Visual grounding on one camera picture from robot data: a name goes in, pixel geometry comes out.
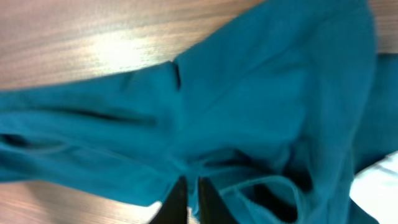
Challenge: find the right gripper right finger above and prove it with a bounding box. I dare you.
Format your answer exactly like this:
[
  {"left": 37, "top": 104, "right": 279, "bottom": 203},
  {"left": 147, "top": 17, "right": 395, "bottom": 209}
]
[{"left": 198, "top": 177, "right": 238, "bottom": 224}]

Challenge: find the dark blue polo shirt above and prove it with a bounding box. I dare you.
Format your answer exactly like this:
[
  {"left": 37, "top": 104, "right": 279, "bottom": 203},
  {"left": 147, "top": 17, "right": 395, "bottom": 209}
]
[{"left": 1, "top": 0, "right": 397, "bottom": 224}]

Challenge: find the white t-shirt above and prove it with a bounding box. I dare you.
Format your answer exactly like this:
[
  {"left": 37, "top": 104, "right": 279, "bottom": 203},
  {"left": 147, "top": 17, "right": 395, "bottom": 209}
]
[{"left": 350, "top": 152, "right": 397, "bottom": 224}]

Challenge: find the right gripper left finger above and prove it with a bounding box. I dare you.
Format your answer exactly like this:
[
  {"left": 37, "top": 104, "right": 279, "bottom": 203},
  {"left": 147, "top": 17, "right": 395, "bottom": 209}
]
[{"left": 149, "top": 177, "right": 188, "bottom": 224}]

